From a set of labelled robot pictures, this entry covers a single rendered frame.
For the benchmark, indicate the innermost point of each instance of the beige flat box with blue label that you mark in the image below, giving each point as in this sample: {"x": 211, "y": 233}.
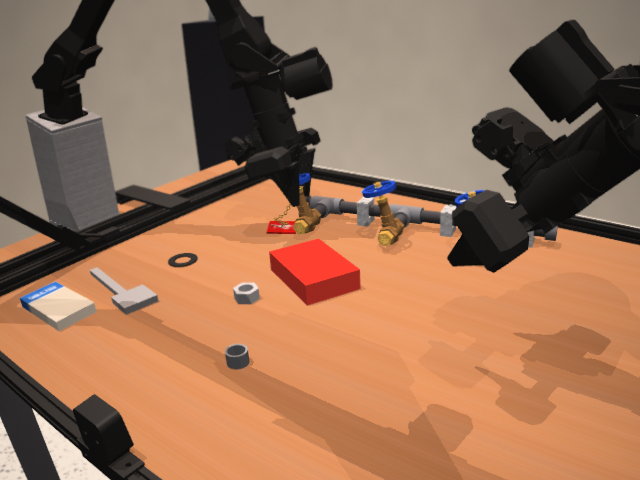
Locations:
{"x": 58, "y": 306}

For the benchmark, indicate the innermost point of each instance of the red rectangular block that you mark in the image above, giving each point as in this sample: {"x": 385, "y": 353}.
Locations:
{"x": 314, "y": 271}

